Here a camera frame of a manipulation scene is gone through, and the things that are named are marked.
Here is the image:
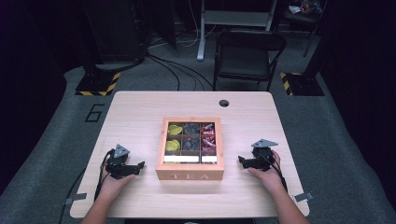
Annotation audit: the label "person's right hand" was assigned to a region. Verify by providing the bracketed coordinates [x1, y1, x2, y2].
[247, 149, 286, 194]

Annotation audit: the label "white hanging cables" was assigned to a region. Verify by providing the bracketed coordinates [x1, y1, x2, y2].
[148, 0, 219, 49]

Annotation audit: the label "row of yellow tea packets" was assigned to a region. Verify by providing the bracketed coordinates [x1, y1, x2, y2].
[164, 123, 184, 153]

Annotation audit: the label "black floor cables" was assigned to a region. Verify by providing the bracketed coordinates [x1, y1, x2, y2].
[145, 51, 215, 92]

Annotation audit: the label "white desk frame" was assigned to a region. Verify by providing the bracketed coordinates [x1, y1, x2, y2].
[196, 0, 278, 62]

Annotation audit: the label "hazard-striped black base plate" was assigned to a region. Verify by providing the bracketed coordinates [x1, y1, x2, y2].
[278, 71, 326, 97]
[75, 71, 121, 97]

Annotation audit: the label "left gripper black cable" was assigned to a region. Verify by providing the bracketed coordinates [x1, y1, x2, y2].
[93, 148, 116, 201]

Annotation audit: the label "wooden tea box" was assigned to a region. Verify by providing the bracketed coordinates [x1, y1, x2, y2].
[155, 117, 225, 181]

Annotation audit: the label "black equipment cabinet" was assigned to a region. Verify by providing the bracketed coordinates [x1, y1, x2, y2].
[78, 0, 148, 72]

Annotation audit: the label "row of dark tea packets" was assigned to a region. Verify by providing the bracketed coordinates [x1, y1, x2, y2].
[182, 122, 201, 152]

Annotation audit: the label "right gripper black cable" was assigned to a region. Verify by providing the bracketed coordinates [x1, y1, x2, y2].
[257, 151, 290, 192]

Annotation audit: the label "black folding chair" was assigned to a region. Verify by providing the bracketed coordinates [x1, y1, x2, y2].
[212, 28, 288, 92]

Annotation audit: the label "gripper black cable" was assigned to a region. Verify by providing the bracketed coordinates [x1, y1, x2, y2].
[93, 148, 116, 201]
[257, 151, 290, 192]

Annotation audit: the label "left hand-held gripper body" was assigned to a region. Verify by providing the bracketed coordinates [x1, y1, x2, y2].
[105, 144, 138, 180]

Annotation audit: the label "row of red tea packets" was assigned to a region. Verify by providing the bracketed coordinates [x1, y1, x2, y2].
[200, 123, 217, 153]

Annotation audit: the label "dark side table with clutter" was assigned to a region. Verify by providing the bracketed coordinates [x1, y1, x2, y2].
[279, 0, 328, 59]

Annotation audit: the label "person's left hand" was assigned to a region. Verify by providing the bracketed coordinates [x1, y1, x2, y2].
[100, 173, 135, 201]

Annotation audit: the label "thin black floor cable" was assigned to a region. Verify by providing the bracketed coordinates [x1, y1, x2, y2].
[57, 167, 87, 224]

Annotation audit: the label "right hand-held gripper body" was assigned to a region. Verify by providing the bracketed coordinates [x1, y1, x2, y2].
[248, 138, 279, 173]

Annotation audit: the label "grey tape strip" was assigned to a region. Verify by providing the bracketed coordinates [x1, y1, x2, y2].
[293, 191, 315, 203]
[64, 192, 89, 206]

